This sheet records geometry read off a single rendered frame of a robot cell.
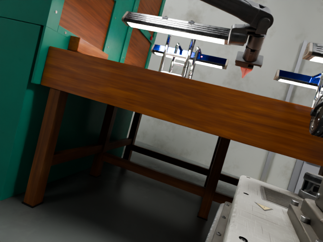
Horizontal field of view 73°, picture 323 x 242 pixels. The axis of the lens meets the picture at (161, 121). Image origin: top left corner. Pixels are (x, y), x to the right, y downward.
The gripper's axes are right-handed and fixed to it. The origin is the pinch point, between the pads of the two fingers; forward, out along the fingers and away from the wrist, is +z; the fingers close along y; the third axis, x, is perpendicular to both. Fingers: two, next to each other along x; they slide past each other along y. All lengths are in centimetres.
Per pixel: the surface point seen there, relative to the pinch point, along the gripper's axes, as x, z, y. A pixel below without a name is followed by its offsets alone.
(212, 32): -25.7, -2.2, 19.4
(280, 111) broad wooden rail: 19.2, -3.1, -14.7
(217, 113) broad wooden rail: 23.9, 1.1, 6.0
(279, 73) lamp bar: -64, 40, -28
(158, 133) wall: -94, 211, 81
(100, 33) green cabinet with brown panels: -25, 11, 89
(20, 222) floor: 81, 36, 72
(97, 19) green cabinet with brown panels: -26, 3, 89
